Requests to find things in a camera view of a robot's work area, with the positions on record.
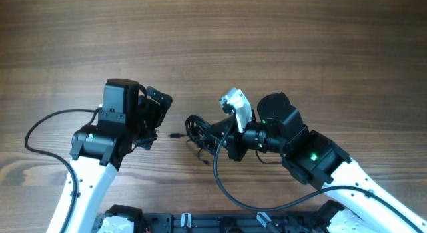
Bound black cable bundle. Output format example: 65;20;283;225
168;114;223;166

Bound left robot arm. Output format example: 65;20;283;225
47;79;173;232

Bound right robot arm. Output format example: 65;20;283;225
208;88;426;232

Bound right black camera cable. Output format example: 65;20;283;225
212;109;424;233

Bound black camera cable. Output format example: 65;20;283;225
24;109;101;233
212;109;424;233

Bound left black camera cable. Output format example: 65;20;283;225
24;109;101;233

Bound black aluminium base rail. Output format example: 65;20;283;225
93;211;334;233

